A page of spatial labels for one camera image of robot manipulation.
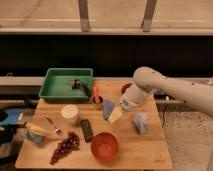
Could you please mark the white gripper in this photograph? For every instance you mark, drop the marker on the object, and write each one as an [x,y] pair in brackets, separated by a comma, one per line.
[132,97]

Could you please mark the blue sponge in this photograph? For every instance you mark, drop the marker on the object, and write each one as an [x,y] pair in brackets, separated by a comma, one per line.
[108,107]

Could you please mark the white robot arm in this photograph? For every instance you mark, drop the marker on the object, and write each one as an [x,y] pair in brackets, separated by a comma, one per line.
[146,81]

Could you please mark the red bowl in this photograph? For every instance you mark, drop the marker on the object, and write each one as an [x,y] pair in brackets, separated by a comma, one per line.
[104,147]

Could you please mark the small blue bowl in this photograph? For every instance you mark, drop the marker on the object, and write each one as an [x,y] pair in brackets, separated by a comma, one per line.
[37,139]

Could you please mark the small dark cup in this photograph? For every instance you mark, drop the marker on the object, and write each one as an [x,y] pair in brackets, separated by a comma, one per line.
[98,106]

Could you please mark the light blue cloth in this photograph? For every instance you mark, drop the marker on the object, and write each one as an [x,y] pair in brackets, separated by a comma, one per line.
[140,121]

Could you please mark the orange carrot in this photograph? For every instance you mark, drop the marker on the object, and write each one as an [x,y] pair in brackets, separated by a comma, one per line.
[96,95]

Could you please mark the black remote control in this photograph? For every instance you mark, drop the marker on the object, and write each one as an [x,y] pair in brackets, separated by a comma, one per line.
[87,130]

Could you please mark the white round container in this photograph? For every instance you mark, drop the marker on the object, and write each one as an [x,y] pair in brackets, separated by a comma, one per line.
[70,114]

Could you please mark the black brush in tray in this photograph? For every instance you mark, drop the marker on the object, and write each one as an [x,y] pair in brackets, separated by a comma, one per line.
[78,84]

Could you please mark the bunch of red grapes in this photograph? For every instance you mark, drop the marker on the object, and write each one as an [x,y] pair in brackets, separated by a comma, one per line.
[67,145]

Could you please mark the green plastic tray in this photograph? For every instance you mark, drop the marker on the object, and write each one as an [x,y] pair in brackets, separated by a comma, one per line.
[56,86]

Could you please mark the blue black machine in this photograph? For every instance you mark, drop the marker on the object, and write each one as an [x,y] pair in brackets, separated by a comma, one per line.
[9,143]

